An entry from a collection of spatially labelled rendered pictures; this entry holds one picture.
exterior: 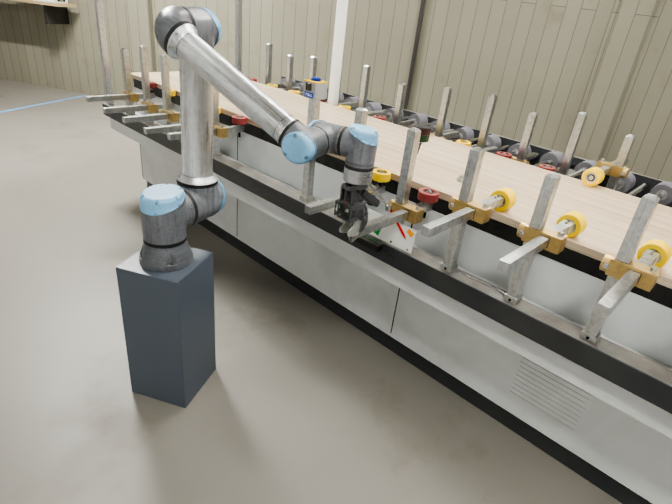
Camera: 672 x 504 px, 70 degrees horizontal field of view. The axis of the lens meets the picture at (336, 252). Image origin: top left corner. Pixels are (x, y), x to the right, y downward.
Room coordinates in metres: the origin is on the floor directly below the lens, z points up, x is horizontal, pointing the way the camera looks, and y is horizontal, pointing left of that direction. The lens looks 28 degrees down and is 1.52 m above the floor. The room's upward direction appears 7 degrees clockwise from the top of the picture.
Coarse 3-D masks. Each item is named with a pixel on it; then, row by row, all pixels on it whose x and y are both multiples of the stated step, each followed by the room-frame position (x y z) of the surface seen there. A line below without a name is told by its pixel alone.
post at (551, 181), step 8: (552, 176) 1.34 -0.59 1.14; (560, 176) 1.35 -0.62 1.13; (544, 184) 1.35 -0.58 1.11; (552, 184) 1.33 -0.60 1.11; (544, 192) 1.34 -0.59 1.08; (552, 192) 1.33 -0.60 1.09; (544, 200) 1.34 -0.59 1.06; (552, 200) 1.35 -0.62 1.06; (536, 208) 1.35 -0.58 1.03; (544, 208) 1.33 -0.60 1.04; (536, 216) 1.34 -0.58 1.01; (544, 216) 1.33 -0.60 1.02; (536, 224) 1.34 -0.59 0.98; (544, 224) 1.35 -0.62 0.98; (528, 264) 1.33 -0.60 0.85; (520, 272) 1.34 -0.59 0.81; (528, 272) 1.35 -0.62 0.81; (512, 280) 1.35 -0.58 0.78; (520, 280) 1.33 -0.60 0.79; (512, 288) 1.34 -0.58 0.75; (520, 288) 1.33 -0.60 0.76; (512, 296) 1.34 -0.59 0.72
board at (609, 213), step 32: (288, 96) 3.34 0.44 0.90; (384, 128) 2.73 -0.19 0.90; (384, 160) 2.10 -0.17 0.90; (416, 160) 2.16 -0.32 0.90; (448, 160) 2.22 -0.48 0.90; (512, 160) 2.36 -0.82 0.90; (448, 192) 1.77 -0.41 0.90; (480, 192) 1.82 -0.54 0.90; (576, 192) 1.96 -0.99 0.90; (608, 192) 2.01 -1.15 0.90; (512, 224) 1.57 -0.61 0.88; (608, 224) 1.63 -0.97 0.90
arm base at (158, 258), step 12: (144, 240) 1.47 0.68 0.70; (144, 252) 1.46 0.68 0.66; (156, 252) 1.45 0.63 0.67; (168, 252) 1.46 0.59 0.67; (180, 252) 1.48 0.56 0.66; (192, 252) 1.55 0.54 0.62; (144, 264) 1.44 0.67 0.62; (156, 264) 1.43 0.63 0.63; (168, 264) 1.45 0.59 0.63; (180, 264) 1.46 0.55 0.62
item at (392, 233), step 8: (368, 216) 1.75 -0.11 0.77; (376, 216) 1.72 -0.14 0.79; (392, 224) 1.67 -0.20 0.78; (400, 224) 1.65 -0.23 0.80; (384, 232) 1.69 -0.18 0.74; (392, 232) 1.67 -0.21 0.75; (400, 232) 1.64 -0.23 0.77; (384, 240) 1.69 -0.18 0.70; (392, 240) 1.66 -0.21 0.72; (400, 240) 1.64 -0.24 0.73; (408, 240) 1.61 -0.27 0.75; (400, 248) 1.63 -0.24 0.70; (408, 248) 1.61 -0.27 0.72
